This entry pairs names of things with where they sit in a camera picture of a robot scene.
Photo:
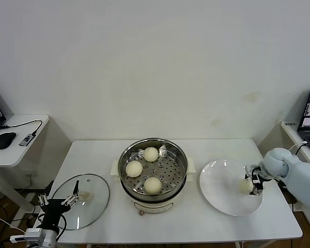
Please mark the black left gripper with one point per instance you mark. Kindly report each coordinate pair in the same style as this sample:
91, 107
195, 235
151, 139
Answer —
51, 211

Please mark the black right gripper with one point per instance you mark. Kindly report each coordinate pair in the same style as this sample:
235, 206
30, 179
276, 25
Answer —
258, 186

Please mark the white steamed baozi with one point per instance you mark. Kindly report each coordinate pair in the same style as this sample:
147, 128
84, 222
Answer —
244, 186
151, 154
153, 185
134, 169

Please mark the round glass pot lid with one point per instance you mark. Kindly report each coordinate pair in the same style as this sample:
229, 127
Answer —
98, 191

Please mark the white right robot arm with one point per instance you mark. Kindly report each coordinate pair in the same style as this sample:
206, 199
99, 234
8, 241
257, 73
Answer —
299, 180

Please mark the stainless steel steamer pot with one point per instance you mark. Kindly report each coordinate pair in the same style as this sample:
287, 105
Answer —
175, 170

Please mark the white round plate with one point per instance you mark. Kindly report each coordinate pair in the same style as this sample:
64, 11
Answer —
219, 188

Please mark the white side table with mouse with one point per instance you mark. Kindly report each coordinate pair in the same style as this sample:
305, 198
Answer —
15, 155

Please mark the small grey usb hub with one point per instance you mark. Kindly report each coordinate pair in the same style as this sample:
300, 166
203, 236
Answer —
25, 139

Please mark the black computer mouse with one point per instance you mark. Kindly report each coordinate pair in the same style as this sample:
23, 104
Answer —
4, 140

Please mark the cream electric cooker base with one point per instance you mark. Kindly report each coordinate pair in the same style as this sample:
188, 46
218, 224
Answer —
155, 205

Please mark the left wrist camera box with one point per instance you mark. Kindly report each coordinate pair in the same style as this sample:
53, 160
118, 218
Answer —
32, 235

